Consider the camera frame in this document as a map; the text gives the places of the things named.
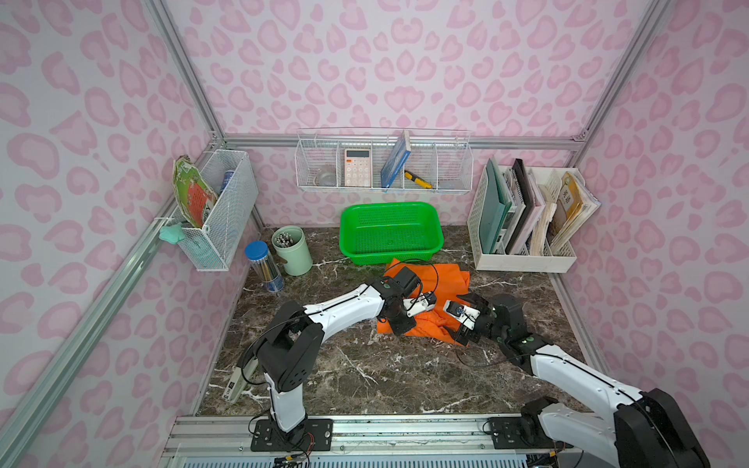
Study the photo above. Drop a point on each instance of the yellow utility knife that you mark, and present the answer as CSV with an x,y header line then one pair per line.
x,y
419,181

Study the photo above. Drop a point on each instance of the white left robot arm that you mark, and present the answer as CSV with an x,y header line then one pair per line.
x,y
288,349

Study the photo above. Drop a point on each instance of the teal folder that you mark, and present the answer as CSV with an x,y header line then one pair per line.
x,y
496,209

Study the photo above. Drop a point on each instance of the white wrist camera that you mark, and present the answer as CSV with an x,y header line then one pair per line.
x,y
423,303
465,315

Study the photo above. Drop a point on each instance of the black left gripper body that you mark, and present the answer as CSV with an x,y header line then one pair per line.
x,y
401,313

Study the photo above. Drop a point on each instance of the glass jar on shelf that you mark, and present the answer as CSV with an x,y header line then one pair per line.
x,y
326,177

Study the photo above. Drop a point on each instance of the black notebook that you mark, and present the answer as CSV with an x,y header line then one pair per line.
x,y
523,200

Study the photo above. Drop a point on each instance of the white file organizer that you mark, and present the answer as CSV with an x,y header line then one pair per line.
x,y
546,263

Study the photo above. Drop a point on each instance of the green red snack packet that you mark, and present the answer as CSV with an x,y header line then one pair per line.
x,y
195,198

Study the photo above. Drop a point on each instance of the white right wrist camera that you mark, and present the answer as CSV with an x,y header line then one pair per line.
x,y
465,315

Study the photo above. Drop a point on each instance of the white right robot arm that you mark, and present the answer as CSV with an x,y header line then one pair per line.
x,y
623,425

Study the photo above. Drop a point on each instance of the white wire wall shelf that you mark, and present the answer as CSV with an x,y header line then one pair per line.
x,y
444,158

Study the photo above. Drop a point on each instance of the orange shorts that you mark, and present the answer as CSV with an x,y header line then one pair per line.
x,y
448,281

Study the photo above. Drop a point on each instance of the pink calculator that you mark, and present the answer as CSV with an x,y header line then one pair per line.
x,y
357,168

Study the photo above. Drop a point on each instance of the white mesh side basket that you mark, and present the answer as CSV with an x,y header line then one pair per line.
x,y
212,247

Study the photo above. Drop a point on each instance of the blue book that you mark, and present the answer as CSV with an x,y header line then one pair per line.
x,y
396,160

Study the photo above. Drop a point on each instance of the clear tube blue label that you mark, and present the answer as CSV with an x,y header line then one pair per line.
x,y
261,260

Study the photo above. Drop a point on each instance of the green plastic basket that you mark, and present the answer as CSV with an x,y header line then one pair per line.
x,y
378,233

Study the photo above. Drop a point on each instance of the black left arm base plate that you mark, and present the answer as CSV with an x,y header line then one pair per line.
x,y
312,435

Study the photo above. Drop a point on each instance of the mint green wall hook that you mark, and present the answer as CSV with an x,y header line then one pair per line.
x,y
172,234

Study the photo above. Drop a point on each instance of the mint green pen cup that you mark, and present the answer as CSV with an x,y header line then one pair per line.
x,y
291,246

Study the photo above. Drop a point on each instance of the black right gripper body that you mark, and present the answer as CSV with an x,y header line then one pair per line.
x,y
468,331

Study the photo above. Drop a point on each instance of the yellow brown booklet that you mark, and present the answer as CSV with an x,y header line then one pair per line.
x,y
569,203

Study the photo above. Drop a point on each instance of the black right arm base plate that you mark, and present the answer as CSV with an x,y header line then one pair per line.
x,y
519,433

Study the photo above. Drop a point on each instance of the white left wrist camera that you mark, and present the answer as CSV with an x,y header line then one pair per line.
x,y
423,303

